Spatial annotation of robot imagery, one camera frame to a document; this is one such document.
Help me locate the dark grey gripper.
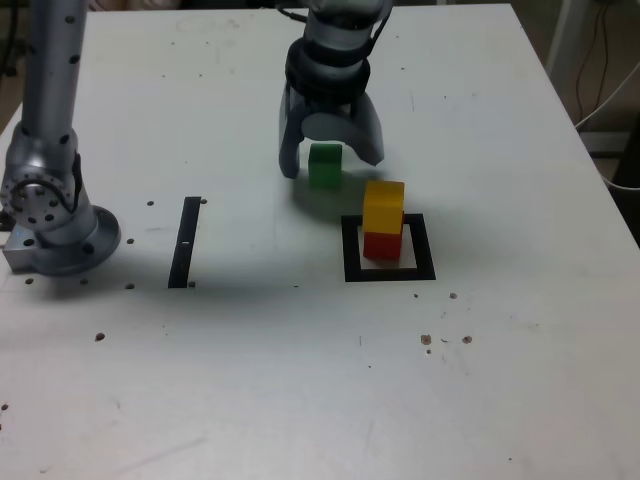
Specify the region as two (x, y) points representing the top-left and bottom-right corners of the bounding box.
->
(277, 81), (386, 180)

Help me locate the green cube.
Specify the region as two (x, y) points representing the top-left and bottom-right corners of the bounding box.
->
(307, 142), (344, 191)

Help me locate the yellow cube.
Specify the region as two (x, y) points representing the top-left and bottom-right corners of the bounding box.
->
(362, 180), (406, 236)

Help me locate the red cube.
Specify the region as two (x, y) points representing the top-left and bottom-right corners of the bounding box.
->
(362, 230), (404, 262)

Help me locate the black tape square outline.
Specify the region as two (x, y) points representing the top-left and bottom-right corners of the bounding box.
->
(341, 213), (437, 284)

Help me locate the black tape strip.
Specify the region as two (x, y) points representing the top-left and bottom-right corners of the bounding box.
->
(167, 196), (202, 290)

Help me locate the dark background object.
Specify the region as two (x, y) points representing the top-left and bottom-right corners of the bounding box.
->
(0, 38), (29, 77)

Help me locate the white frame post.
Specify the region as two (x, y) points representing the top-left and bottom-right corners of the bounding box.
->
(544, 0), (596, 76)

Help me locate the white background cable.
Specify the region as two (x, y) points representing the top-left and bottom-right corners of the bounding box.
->
(574, 62), (640, 191)

